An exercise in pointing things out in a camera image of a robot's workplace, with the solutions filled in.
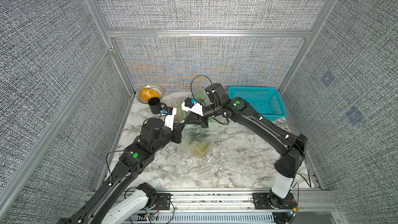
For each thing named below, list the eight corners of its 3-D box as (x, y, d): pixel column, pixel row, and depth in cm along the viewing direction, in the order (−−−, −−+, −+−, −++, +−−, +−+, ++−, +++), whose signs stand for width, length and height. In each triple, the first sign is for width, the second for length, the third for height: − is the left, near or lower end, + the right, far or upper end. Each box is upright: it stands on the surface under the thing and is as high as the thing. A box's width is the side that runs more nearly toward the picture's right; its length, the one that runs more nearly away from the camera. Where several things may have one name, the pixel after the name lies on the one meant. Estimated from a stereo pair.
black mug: (146, 108, 110) (144, 102, 105) (156, 101, 114) (154, 95, 110) (156, 115, 106) (154, 110, 101) (166, 107, 110) (164, 102, 106)
